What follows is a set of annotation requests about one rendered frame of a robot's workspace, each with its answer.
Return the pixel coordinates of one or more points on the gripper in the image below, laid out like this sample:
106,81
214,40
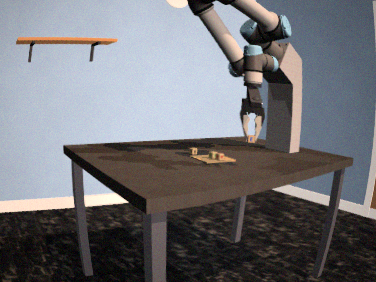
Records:
244,116

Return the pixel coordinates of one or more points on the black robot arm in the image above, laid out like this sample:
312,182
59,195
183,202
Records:
254,58

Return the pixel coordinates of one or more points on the orange square mat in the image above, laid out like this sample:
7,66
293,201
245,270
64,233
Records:
206,159

